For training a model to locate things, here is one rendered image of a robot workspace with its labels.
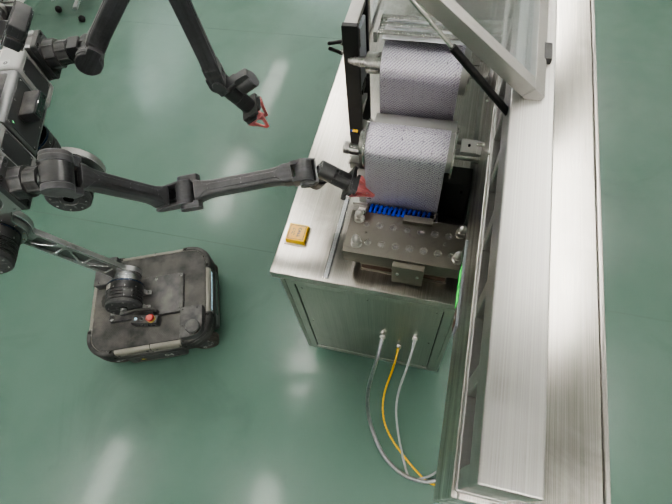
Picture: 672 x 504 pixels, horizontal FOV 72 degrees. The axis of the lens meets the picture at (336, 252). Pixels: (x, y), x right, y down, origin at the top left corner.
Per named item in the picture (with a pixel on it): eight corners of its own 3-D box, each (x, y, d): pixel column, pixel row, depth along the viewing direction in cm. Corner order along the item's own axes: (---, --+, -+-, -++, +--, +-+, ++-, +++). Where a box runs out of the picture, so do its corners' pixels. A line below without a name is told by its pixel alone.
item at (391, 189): (366, 202, 158) (365, 167, 142) (436, 213, 154) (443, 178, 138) (366, 204, 158) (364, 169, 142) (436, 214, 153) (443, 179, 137)
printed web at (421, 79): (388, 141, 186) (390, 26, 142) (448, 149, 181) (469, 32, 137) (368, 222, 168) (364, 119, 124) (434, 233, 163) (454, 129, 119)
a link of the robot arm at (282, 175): (177, 209, 144) (173, 176, 146) (184, 213, 150) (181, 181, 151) (313, 184, 141) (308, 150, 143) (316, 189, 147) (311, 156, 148)
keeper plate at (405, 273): (392, 276, 156) (392, 260, 146) (422, 281, 154) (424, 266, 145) (390, 282, 155) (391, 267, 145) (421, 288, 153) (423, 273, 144)
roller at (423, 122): (378, 130, 161) (378, 104, 150) (453, 139, 156) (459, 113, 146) (371, 157, 155) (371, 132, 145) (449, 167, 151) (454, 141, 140)
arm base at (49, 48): (58, 62, 150) (34, 28, 139) (83, 58, 150) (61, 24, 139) (54, 80, 146) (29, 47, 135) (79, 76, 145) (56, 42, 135)
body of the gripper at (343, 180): (344, 201, 151) (324, 192, 149) (351, 177, 156) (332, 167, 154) (353, 193, 146) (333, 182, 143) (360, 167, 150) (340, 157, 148)
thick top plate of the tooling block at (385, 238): (353, 219, 161) (352, 209, 156) (471, 237, 154) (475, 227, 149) (343, 259, 154) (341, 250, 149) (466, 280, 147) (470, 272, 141)
